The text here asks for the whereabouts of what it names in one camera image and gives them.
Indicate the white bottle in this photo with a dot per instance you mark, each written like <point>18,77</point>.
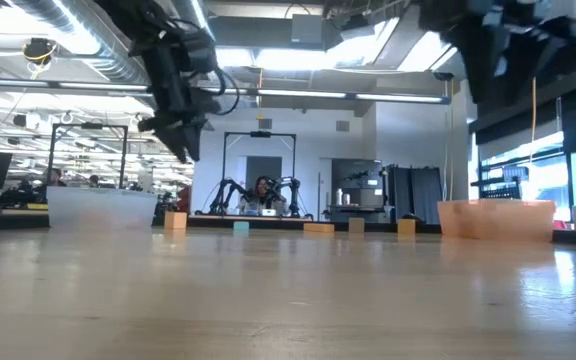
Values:
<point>339,197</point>
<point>347,199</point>

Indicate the small white box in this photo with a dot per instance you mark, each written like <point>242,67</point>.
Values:
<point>268,212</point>

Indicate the black ceiling device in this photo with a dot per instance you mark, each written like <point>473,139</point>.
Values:
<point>39,50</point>

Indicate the red box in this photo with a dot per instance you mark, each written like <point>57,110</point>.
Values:
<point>560,225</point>

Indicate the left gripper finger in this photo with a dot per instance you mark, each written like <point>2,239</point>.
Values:
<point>170,137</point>
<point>194,142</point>

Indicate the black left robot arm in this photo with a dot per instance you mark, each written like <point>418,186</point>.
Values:
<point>133,20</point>

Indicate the orange rectangular wooden block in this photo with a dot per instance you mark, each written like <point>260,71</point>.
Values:
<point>318,228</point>

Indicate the small natural wooden block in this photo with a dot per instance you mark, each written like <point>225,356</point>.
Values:
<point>356,225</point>

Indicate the dark curtain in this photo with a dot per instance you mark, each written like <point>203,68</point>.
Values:
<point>418,195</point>

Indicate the person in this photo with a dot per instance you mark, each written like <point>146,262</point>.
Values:
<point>56,177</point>
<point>94,181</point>
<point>263,195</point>

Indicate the black aluminium table frame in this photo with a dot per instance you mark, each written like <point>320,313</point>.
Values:
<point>288,225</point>

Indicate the background black robot arm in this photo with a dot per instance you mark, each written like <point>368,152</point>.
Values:
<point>290,192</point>
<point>223,192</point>
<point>20,192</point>

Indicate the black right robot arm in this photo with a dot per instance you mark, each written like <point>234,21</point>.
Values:
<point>543,15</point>

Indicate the grey door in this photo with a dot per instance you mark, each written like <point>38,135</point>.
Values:
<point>263,172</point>

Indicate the orange wooden cube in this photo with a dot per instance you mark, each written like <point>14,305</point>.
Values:
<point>406,227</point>
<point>175,220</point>

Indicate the teal rectangular wooden block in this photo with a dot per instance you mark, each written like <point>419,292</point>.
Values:
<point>241,226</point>

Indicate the black gantry frame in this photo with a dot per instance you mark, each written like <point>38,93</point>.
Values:
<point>259,134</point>
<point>88,126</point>

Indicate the background wooden table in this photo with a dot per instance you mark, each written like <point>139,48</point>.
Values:
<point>248,218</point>

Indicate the red object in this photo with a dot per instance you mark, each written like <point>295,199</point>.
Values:
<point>184,197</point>

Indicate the clear plastic bin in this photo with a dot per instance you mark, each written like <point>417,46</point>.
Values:
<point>100,209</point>

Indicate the grey ceiling box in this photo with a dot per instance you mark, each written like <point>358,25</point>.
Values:
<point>307,29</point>

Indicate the black pegboard stand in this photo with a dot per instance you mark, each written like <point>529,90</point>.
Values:
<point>500,187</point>

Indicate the orange plastic bin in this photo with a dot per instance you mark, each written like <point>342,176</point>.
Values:
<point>495,220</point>

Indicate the grey wall speaker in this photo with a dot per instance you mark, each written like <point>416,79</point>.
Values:
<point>342,126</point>
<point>265,124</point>

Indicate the long ceiling light bar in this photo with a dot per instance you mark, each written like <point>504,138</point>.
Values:
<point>293,93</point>

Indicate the dark cabinet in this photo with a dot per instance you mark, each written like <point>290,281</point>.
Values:
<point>358,185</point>

